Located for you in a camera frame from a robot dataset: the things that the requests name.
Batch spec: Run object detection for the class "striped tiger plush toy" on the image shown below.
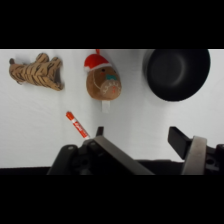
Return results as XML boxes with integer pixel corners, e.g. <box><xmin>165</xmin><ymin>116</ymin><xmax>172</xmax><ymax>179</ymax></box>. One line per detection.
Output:
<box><xmin>8</xmin><ymin>52</ymin><xmax>65</xmax><ymax>92</ymax></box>

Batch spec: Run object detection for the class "black bowl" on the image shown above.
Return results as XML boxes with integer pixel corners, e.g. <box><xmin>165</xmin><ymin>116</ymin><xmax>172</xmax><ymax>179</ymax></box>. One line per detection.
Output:
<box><xmin>142</xmin><ymin>49</ymin><xmax>212</xmax><ymax>102</ymax></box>

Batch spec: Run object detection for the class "brown potato plush santa hat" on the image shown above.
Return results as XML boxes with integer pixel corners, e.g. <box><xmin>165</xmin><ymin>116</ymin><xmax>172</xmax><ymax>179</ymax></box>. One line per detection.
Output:
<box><xmin>83</xmin><ymin>49</ymin><xmax>123</xmax><ymax>101</ymax></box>

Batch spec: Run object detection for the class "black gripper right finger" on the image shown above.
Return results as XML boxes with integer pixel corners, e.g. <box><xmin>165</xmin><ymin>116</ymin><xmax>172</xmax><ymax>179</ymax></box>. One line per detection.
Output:
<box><xmin>167</xmin><ymin>126</ymin><xmax>224</xmax><ymax>176</ymax></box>

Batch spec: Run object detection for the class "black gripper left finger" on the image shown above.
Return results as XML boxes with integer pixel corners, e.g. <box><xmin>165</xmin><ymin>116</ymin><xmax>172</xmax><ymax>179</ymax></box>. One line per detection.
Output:
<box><xmin>47</xmin><ymin>126</ymin><xmax>155</xmax><ymax>176</ymax></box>

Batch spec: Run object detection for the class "red marker pen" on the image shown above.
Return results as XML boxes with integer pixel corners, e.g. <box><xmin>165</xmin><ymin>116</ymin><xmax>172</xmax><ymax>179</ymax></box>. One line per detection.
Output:
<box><xmin>65</xmin><ymin>110</ymin><xmax>91</xmax><ymax>140</ymax></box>

